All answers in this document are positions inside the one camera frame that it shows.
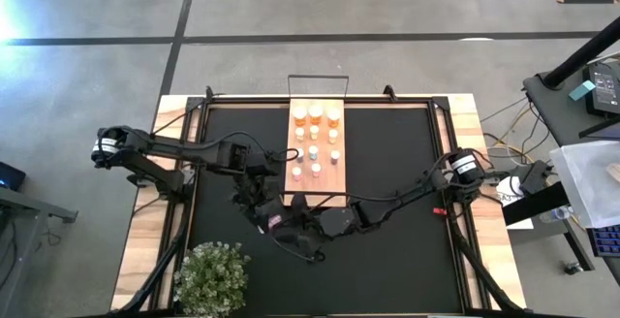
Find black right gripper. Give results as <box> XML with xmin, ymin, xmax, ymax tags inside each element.
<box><xmin>273</xmin><ymin>192</ymin><xmax>331</xmax><ymax>264</ymax></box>

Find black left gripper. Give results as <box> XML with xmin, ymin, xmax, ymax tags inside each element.
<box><xmin>241</xmin><ymin>180</ymin><xmax>296</xmax><ymax>241</ymax></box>

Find green potted plant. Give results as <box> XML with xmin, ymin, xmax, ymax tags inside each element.
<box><xmin>172</xmin><ymin>239</ymin><xmax>253</xmax><ymax>317</ymax></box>

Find black table mat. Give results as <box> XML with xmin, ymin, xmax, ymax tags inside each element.
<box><xmin>186</xmin><ymin>104</ymin><xmax>466</xmax><ymax>315</ymax></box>

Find white paper sheet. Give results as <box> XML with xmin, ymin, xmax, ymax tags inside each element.
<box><xmin>496</xmin><ymin>176</ymin><xmax>534</xmax><ymax>231</ymax></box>

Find small black box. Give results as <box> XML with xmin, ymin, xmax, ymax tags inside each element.
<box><xmin>518</xmin><ymin>159</ymin><xmax>552</xmax><ymax>194</ymax></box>

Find dark grey desk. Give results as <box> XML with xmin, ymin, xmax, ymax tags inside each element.
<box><xmin>0</xmin><ymin>186</ymin><xmax>78</xmax><ymax>318</ymax></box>

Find clear plastic bottle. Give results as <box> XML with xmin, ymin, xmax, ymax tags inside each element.
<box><xmin>539</xmin><ymin>205</ymin><xmax>574</xmax><ymax>225</ymax></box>

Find black device blue light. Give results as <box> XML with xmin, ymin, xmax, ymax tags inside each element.
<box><xmin>0</xmin><ymin>161</ymin><xmax>28</xmax><ymax>192</ymax></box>

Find grey side desk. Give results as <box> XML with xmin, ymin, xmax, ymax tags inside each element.
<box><xmin>521</xmin><ymin>50</ymin><xmax>620</xmax><ymax>147</ymax></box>

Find white plastic bag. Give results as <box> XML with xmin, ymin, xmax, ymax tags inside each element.
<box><xmin>548</xmin><ymin>139</ymin><xmax>620</xmax><ymax>230</ymax></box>

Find black computer keyboard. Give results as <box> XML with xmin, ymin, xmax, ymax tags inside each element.
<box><xmin>585</xmin><ymin>224</ymin><xmax>620</xmax><ymax>259</ymax></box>

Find small teal box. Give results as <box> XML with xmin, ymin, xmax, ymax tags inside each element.
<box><xmin>568</xmin><ymin>79</ymin><xmax>597</xmax><ymax>102</ymax></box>

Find black metal pole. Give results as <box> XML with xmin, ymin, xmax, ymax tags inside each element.
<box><xmin>541</xmin><ymin>16</ymin><xmax>620</xmax><ymax>90</ymax></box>

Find black electronic box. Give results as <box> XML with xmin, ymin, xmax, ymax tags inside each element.
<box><xmin>582</xmin><ymin>60</ymin><xmax>620</xmax><ymax>119</ymax></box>

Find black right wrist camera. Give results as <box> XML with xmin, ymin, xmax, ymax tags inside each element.
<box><xmin>320</xmin><ymin>207</ymin><xmax>360</xmax><ymax>239</ymax></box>

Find wooden shelf black metal frame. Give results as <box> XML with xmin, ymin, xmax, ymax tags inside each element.
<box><xmin>282</xmin><ymin>74</ymin><xmax>351</xmax><ymax>208</ymax></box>

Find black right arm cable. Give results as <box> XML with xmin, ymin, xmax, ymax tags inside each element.
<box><xmin>270</xmin><ymin>150</ymin><xmax>459</xmax><ymax>265</ymax></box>

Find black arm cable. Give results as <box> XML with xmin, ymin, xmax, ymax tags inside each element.
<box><xmin>270</xmin><ymin>150</ymin><xmax>459</xmax><ymax>265</ymax></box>
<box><xmin>193</xmin><ymin>130</ymin><xmax>300</xmax><ymax>163</ymax></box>

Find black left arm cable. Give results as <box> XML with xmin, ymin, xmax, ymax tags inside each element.
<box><xmin>193</xmin><ymin>130</ymin><xmax>300</xmax><ymax>163</ymax></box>

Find black aluminium rig frame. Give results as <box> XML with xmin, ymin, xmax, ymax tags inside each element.
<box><xmin>110</xmin><ymin>93</ymin><xmax>522</xmax><ymax>318</ymax></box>

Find yellow floor cable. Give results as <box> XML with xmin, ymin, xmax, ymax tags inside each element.
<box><xmin>486</xmin><ymin>107</ymin><xmax>534</xmax><ymax>162</ymax></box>

